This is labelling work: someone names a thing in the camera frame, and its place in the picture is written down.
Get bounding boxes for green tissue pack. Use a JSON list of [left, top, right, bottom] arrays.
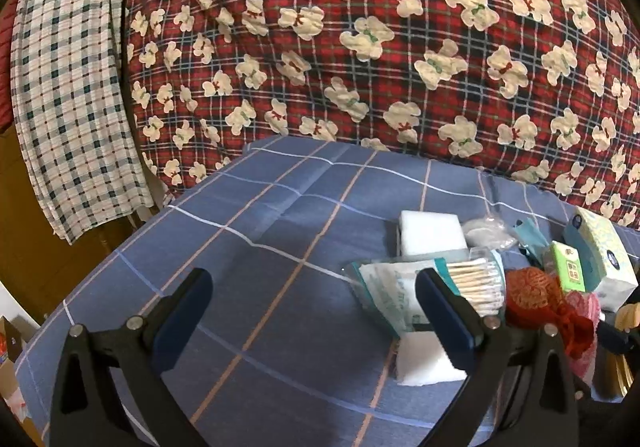
[[550, 242, 587, 295]]

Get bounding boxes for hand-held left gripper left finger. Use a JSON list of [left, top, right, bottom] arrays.
[[50, 268, 214, 447]]

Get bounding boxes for brown wooden cabinet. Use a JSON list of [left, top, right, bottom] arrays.
[[0, 122, 168, 325]]

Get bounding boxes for clear bag of cotton pads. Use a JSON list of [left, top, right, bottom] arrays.
[[460, 214, 518, 250]]

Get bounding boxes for clear cotton swab pack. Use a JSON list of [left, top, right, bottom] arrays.
[[442, 249, 507, 319]]

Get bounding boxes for round gold tin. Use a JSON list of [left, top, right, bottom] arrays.
[[592, 349, 633, 404]]

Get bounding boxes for blue face mask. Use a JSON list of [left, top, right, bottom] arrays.
[[510, 218, 553, 268]]

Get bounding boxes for cardboard box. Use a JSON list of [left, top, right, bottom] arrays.
[[0, 316, 32, 410]]

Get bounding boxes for red plaid bear-print quilt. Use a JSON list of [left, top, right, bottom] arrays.
[[120, 0, 640, 228]]

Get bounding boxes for white sponge block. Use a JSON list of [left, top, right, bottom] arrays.
[[398, 210, 468, 258]]

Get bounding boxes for pink mesh pouch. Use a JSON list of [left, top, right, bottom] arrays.
[[562, 291, 602, 380]]

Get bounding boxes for red mesh pouch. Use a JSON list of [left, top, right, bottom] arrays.
[[504, 267, 597, 361]]

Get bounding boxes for white green checked cloth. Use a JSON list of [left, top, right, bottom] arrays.
[[10, 0, 157, 246]]

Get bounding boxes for blue plaid bedsheet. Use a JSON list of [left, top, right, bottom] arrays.
[[15, 134, 640, 447]]

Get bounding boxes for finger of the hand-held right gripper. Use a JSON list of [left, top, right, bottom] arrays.
[[596, 319, 637, 355]]

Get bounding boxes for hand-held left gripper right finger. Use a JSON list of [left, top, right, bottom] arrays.
[[415, 268, 593, 447]]

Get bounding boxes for white teal wipes pack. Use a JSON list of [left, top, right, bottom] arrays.
[[345, 257, 453, 340]]

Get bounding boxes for white tissue pack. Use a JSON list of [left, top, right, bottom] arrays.
[[395, 331, 468, 388]]

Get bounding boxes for pale patterned tissue box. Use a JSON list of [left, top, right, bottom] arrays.
[[564, 206, 640, 313]]

